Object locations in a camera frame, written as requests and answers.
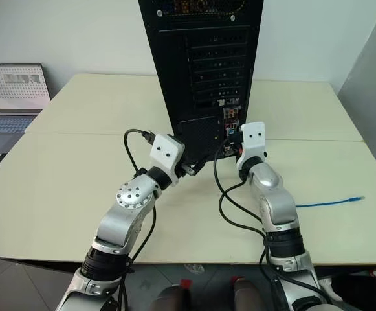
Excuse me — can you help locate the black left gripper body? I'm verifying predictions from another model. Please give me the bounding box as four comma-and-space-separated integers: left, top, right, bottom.
175, 135, 197, 178

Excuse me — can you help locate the blue ethernet cable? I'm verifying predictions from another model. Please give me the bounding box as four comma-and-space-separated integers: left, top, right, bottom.
295, 195, 366, 209

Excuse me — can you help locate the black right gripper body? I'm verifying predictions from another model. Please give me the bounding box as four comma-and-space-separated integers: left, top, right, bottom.
227, 128, 244, 154

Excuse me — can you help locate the dark rounded shape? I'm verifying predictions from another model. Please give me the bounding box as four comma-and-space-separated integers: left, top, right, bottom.
151, 279, 194, 311
230, 275, 267, 311

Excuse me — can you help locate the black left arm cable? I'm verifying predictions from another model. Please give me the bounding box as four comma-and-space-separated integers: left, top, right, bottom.
118, 128, 158, 311

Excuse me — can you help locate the grey open laptop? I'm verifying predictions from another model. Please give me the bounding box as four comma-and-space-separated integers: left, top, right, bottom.
0, 63, 52, 155

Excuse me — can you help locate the clear crumpled plastic scrap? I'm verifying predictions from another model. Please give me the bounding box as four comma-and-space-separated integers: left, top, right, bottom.
184, 262, 206, 275

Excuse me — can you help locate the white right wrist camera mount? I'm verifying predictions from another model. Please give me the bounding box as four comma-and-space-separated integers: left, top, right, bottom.
236, 121, 269, 170

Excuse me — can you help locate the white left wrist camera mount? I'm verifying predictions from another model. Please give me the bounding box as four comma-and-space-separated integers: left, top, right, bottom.
149, 133, 186, 187

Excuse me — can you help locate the black computer tower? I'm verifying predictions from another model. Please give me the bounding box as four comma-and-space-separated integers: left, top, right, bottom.
138, 0, 264, 164

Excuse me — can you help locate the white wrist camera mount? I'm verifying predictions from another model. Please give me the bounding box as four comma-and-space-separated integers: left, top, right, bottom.
149, 133, 186, 187
236, 121, 269, 170

